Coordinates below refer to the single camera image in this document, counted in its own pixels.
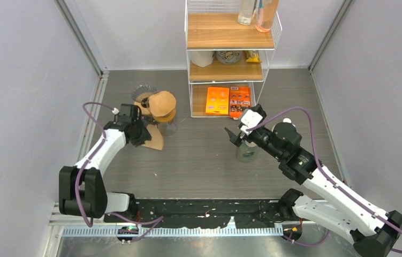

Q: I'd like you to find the brown paper filter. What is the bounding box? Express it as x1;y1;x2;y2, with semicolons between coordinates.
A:
142;124;164;151
148;91;176;117

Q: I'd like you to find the wooden ring holder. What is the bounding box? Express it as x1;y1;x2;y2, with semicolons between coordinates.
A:
152;109;177;124
134;102;151;116

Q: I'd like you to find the dark transparent dripper cone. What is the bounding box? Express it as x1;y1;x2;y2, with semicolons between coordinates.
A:
131;84;157;108

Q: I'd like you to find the wooden ring holder front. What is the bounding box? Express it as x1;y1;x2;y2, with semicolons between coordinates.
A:
152;109;177;124

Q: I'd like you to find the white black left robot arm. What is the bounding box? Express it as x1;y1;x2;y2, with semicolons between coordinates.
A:
58;104;151;224

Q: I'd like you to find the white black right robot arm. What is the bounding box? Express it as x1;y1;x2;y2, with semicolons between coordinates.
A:
227;122;402;256

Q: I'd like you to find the green soap pump bottle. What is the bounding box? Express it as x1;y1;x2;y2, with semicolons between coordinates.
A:
236;140;260;162

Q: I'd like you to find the clear glass carafe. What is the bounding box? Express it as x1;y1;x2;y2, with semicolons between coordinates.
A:
157;121;177;137

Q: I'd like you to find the cream lotion pump bottle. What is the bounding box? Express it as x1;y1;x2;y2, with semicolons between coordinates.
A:
272;118;295;130

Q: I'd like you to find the orange printed snack box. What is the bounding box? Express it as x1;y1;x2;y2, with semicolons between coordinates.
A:
229;86;251;119

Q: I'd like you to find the yellow snack packet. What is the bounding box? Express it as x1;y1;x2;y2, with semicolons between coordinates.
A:
246;50;262;63

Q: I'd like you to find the printed tin can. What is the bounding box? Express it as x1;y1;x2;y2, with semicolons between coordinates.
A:
215;50;242;65

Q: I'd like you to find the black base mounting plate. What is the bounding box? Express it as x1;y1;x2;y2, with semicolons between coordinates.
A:
119;199;301;229

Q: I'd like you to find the white container on shelf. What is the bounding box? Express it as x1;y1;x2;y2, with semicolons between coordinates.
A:
188;50;215;67

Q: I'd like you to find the clear glass bottle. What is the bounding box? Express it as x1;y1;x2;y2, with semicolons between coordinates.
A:
238;0;257;26

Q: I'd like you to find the pink glass bottle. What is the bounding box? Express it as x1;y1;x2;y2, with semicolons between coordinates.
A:
255;0;279;33

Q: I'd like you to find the white wire wooden shelf rack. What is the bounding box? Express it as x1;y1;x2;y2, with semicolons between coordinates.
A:
184;1;283;118

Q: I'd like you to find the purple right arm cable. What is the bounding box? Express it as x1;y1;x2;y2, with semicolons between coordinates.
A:
245;107;402;255

